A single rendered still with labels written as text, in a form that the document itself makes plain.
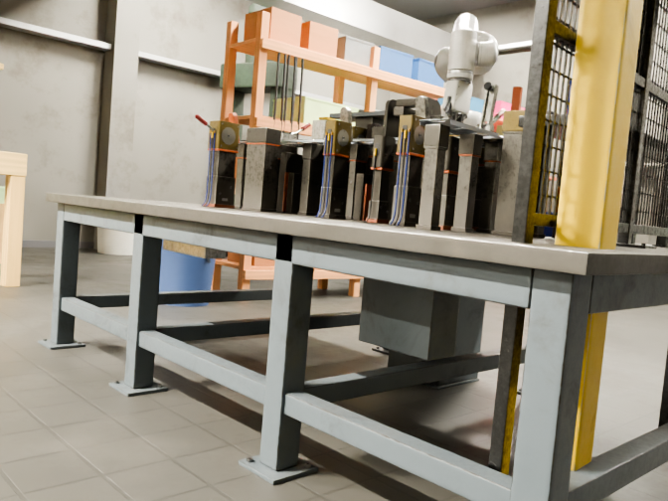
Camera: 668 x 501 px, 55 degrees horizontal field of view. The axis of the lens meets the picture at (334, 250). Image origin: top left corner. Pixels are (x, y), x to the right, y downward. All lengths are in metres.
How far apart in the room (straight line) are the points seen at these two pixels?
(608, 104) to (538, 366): 0.56
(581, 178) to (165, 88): 7.69
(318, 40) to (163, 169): 4.03
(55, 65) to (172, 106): 1.53
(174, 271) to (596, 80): 3.35
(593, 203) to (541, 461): 0.53
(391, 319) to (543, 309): 0.65
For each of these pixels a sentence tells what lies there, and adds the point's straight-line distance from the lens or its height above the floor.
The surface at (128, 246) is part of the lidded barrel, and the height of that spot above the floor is 0.11.
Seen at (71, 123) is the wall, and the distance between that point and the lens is 8.25.
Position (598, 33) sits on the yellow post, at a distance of 1.49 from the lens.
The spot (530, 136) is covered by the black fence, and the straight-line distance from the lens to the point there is 1.36.
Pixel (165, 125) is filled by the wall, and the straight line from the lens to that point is 8.76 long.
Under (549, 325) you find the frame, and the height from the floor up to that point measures 0.56.
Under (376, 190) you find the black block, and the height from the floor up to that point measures 0.81.
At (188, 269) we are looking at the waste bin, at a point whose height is 0.25.
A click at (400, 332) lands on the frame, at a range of 1.77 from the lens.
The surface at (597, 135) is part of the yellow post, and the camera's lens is 1.44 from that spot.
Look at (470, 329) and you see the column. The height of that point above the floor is 0.25.
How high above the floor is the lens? 0.74
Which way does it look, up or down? 4 degrees down
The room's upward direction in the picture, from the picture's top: 5 degrees clockwise
